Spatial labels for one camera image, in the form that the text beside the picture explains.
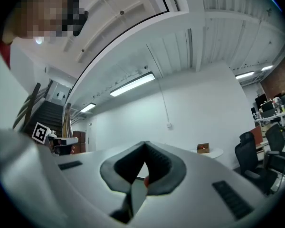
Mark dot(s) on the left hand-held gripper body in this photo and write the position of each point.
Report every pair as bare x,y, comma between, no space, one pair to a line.
40,132

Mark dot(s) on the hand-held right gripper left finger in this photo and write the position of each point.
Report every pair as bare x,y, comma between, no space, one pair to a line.
123,167

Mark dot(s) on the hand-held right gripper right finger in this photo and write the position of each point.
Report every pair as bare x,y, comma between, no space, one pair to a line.
166,172

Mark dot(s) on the white curved desk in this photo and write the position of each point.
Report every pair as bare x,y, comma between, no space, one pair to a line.
215,153

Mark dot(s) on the dark wooden chair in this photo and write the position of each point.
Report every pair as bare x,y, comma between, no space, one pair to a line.
47,115

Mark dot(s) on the brown wooden cabinet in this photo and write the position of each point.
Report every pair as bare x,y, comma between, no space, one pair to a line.
78,141

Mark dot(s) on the wooden organizer box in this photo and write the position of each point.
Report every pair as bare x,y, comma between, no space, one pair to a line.
203,148

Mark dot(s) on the long ceiling light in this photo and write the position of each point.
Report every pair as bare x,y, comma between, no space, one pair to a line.
244,75
133,84
267,68
88,107

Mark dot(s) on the black office chair with headrest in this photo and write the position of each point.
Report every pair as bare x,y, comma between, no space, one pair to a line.
249,155

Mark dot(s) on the red striped shirt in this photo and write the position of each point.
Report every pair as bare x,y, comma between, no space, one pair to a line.
4,53

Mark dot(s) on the brown partition panel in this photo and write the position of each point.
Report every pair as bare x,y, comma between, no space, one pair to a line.
257,135

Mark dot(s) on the person's head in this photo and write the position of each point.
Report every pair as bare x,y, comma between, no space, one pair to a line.
42,13

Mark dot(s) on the row of office desks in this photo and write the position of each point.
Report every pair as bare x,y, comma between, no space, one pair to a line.
275,113

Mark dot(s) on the white wall socket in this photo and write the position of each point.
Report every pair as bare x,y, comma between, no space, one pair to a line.
169,125

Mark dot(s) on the white wall conduit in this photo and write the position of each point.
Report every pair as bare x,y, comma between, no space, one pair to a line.
164,98

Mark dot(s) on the black head camera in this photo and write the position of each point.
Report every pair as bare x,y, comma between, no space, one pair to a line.
82,22

